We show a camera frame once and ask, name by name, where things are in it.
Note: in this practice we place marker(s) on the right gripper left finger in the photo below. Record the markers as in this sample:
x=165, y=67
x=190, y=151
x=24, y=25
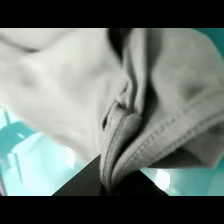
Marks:
x=85, y=181

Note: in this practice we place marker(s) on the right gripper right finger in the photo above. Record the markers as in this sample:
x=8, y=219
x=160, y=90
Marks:
x=140, y=185

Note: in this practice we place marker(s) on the grey garment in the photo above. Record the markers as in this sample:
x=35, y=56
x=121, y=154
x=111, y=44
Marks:
x=100, y=83

